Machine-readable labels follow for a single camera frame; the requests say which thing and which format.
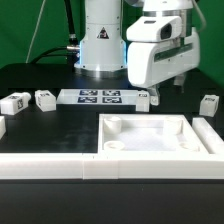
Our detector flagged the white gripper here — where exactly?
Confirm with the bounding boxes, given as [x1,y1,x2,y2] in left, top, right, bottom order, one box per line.
[126,16,200,106]

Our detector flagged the white square tabletop part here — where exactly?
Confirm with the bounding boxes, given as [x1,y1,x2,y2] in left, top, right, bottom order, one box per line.
[98,114,208,155]

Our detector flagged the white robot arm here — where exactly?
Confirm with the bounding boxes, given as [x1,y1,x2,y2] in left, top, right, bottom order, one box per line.
[75,0,200,105]

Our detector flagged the white part left edge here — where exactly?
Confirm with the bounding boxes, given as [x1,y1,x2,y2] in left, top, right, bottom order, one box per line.
[0,116,6,140]

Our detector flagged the black cable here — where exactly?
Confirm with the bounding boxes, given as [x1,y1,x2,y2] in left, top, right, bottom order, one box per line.
[29,0,82,64]

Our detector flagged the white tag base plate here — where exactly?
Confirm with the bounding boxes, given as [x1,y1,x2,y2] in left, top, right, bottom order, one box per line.
[57,89,137,105]

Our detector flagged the white L-shaped obstacle wall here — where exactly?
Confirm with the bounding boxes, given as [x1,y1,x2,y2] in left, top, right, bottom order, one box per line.
[0,118,224,179]

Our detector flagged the white thin cable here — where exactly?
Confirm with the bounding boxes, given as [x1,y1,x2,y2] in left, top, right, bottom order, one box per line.
[25,0,48,64]

